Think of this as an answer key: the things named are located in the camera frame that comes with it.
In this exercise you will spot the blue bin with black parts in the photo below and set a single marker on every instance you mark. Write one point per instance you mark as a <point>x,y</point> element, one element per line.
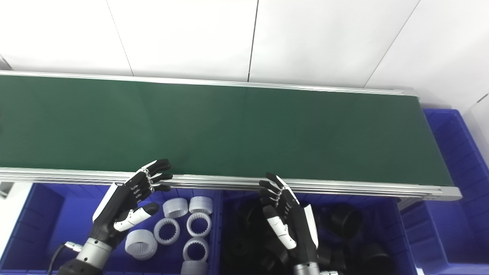
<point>382,225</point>

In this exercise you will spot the green conveyor belt aluminium frame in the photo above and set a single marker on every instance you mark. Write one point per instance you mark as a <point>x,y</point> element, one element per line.
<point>244,130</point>

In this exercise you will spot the grey conveyor support leg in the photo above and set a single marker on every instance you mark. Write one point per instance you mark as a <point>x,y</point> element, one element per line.
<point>5,190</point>

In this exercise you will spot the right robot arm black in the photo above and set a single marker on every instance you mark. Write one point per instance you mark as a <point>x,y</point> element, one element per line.
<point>305,269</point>

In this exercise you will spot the empty blue bin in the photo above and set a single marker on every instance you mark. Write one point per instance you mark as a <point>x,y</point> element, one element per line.
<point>458,172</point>

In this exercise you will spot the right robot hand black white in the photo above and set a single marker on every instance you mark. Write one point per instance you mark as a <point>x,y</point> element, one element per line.
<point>300,229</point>

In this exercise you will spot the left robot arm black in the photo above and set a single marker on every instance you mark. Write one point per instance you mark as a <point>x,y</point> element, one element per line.
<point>89,256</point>

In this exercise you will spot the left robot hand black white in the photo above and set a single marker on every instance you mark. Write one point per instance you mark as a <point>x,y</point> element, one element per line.
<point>118,206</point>

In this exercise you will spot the blue bin with white parts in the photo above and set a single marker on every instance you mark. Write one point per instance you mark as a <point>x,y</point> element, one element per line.
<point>57,221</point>

